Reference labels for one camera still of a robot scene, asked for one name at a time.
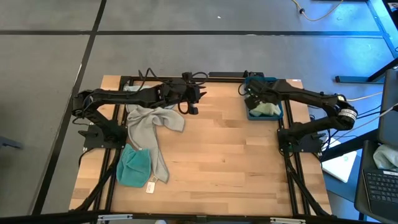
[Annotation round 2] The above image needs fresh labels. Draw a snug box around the teal terry towel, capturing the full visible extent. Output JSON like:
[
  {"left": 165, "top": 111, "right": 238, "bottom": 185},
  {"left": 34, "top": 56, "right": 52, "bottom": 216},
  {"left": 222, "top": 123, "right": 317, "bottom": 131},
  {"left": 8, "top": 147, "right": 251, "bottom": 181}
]
[{"left": 116, "top": 143, "right": 152, "bottom": 189}]

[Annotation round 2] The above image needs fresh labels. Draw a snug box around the grey flat monitor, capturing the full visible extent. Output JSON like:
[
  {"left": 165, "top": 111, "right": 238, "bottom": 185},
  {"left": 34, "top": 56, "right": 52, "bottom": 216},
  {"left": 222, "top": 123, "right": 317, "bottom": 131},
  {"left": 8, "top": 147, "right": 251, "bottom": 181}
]
[{"left": 377, "top": 68, "right": 398, "bottom": 147}]

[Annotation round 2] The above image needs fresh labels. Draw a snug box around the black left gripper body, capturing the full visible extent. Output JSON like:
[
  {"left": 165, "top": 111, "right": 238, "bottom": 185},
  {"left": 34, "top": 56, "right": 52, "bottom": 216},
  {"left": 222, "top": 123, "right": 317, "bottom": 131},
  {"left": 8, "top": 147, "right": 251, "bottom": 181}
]
[{"left": 160, "top": 72, "right": 205, "bottom": 116}]

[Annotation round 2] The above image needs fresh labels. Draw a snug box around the light blue microfiber towel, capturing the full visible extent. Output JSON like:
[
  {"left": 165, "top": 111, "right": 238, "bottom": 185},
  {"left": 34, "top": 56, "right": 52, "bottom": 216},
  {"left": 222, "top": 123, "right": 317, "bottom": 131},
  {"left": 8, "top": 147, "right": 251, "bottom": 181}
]
[{"left": 123, "top": 84, "right": 178, "bottom": 110}]

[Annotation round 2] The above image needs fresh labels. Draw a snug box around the green microfiber towel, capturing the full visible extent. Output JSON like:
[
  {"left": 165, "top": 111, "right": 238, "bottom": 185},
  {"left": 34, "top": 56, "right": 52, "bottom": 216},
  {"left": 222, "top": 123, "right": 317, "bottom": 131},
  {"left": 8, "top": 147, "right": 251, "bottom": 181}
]
[{"left": 249, "top": 101, "right": 282, "bottom": 118}]

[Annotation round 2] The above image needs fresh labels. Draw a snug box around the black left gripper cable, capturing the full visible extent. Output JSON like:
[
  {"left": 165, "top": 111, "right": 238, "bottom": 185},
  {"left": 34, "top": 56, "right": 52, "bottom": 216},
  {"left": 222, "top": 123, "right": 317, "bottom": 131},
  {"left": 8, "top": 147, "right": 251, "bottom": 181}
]
[{"left": 136, "top": 67, "right": 210, "bottom": 115}]

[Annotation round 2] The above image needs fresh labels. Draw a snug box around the silver metal bracket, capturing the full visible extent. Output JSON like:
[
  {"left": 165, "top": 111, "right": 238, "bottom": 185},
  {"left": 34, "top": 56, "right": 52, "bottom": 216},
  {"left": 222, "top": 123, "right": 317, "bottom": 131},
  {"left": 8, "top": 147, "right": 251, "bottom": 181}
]
[
  {"left": 97, "top": 213, "right": 134, "bottom": 222},
  {"left": 269, "top": 217, "right": 307, "bottom": 224}
]

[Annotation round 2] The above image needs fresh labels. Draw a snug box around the pale crumpled cloth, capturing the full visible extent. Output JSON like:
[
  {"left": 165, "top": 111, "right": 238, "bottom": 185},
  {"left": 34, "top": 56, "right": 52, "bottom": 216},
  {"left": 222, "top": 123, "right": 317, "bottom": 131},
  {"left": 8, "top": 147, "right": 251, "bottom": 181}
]
[{"left": 372, "top": 144, "right": 398, "bottom": 171}]

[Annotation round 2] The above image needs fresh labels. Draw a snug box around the blue metal desk frame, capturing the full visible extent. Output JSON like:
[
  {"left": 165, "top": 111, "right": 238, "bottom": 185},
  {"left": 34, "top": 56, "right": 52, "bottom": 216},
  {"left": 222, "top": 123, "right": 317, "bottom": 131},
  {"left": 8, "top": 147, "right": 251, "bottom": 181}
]
[{"left": 335, "top": 0, "right": 398, "bottom": 85}]

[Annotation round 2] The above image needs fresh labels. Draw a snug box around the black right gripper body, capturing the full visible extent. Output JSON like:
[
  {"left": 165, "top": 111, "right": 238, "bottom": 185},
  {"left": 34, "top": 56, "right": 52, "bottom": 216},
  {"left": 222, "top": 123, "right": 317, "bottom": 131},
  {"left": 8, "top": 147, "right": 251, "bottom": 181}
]
[{"left": 244, "top": 78, "right": 282, "bottom": 110}]

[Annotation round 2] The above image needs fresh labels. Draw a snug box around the blue plastic bin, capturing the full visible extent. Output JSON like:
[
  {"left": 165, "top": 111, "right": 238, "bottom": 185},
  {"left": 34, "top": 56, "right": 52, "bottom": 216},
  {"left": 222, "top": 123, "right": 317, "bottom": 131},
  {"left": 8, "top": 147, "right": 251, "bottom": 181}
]
[{"left": 244, "top": 77, "right": 284, "bottom": 121}]

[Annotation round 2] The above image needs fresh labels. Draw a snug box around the white cable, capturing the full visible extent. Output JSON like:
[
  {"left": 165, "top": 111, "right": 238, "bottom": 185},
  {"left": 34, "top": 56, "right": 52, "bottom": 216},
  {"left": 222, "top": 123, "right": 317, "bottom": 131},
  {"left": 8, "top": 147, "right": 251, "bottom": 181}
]
[{"left": 357, "top": 105, "right": 398, "bottom": 131}]

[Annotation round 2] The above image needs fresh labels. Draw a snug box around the black aluminium table frame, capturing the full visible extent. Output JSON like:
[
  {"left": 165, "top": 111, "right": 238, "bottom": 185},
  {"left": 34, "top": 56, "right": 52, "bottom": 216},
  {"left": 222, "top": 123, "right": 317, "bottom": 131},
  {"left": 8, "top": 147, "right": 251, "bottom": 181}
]
[{"left": 70, "top": 74, "right": 332, "bottom": 218}]

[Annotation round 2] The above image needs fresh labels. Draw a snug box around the black laptop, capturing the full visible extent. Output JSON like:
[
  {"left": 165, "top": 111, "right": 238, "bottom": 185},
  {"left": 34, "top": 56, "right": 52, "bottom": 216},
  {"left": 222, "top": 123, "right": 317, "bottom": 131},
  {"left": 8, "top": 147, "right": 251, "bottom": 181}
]
[{"left": 354, "top": 139, "right": 398, "bottom": 223}]

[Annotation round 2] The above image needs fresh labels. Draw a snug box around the yellow extension cable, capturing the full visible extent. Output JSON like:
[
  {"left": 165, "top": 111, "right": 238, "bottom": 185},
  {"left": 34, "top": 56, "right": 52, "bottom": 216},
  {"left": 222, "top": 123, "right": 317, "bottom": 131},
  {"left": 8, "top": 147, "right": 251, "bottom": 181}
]
[{"left": 291, "top": 0, "right": 345, "bottom": 22}]

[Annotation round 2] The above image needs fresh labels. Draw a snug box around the pale yellow cable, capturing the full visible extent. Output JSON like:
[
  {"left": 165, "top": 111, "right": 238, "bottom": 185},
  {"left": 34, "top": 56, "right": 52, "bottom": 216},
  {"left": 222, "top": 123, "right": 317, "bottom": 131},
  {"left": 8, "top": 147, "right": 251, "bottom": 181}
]
[{"left": 346, "top": 91, "right": 384, "bottom": 102}]

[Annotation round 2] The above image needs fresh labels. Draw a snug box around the black aluminium crossbeam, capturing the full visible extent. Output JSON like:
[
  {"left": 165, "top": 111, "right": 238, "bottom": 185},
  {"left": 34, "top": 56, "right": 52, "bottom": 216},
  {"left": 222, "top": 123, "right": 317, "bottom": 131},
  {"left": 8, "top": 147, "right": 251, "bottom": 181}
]
[{"left": 0, "top": 210, "right": 398, "bottom": 224}]

